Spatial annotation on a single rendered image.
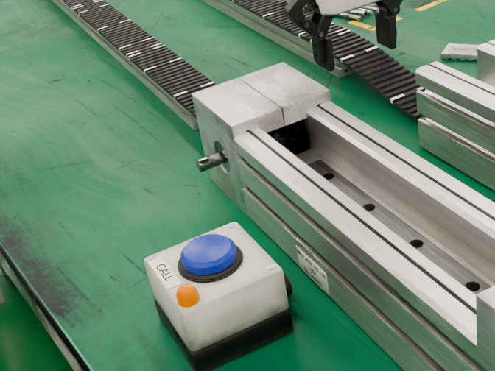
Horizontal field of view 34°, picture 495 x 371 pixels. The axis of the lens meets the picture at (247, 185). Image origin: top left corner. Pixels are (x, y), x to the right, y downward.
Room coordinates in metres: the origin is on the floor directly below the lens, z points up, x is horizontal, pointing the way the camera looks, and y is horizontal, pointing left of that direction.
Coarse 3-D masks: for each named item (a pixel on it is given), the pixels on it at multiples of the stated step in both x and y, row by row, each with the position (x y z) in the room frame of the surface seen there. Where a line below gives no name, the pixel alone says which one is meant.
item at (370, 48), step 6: (360, 48) 0.88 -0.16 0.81; (366, 48) 0.88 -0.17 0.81; (372, 48) 0.88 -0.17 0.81; (378, 48) 0.88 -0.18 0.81; (342, 54) 0.87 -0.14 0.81; (348, 54) 0.87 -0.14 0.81; (354, 54) 0.87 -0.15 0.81; (360, 54) 0.87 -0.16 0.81; (342, 60) 0.86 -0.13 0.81; (348, 60) 0.86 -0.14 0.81
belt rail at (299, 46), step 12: (204, 0) 1.26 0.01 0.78; (216, 0) 1.23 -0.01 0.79; (228, 0) 1.17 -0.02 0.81; (228, 12) 1.17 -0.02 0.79; (240, 12) 1.13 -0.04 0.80; (252, 24) 1.10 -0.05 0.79; (264, 24) 1.06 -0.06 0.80; (276, 36) 1.03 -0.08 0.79; (288, 36) 0.99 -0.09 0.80; (288, 48) 1.00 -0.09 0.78; (300, 48) 0.97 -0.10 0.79; (312, 60) 0.94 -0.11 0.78; (336, 60) 0.88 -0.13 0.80; (336, 72) 0.89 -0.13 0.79; (348, 72) 0.89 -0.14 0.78
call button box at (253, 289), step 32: (160, 256) 0.50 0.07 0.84; (256, 256) 0.47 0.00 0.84; (160, 288) 0.47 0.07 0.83; (224, 288) 0.45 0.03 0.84; (256, 288) 0.45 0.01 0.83; (288, 288) 0.49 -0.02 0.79; (192, 320) 0.43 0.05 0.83; (224, 320) 0.44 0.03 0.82; (256, 320) 0.44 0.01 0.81; (288, 320) 0.45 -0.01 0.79; (192, 352) 0.43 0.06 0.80; (224, 352) 0.43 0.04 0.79
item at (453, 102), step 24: (480, 48) 0.71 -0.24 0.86; (432, 72) 0.67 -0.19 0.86; (456, 72) 0.66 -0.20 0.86; (480, 72) 0.71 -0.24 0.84; (432, 96) 0.68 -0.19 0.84; (456, 96) 0.63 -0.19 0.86; (480, 96) 0.61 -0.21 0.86; (432, 120) 0.66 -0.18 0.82; (456, 120) 0.63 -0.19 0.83; (480, 120) 0.61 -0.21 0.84; (432, 144) 0.67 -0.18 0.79; (456, 144) 0.63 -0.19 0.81; (480, 144) 0.60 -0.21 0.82; (480, 168) 0.60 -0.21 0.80
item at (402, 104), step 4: (412, 96) 0.77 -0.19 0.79; (404, 100) 0.77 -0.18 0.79; (408, 100) 0.76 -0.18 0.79; (412, 100) 0.77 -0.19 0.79; (416, 100) 0.77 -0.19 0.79; (396, 104) 0.76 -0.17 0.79; (400, 104) 0.76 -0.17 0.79; (404, 104) 0.76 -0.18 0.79; (408, 104) 0.76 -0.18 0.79; (412, 104) 0.76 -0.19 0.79; (416, 104) 0.76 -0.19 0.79; (400, 108) 0.76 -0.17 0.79; (404, 108) 0.75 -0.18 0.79; (408, 108) 0.75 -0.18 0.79; (404, 112) 0.75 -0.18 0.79
